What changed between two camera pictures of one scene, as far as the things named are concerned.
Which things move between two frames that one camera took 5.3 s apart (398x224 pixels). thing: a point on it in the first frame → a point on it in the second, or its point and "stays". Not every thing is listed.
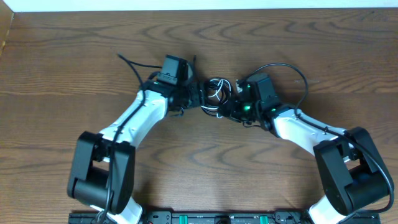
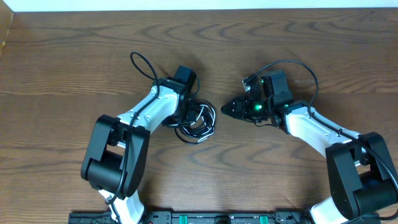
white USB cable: [215, 109] → [203, 126]
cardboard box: [6, 18] stays
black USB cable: [217, 94] → [198, 126]
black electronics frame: [226, 217] stays
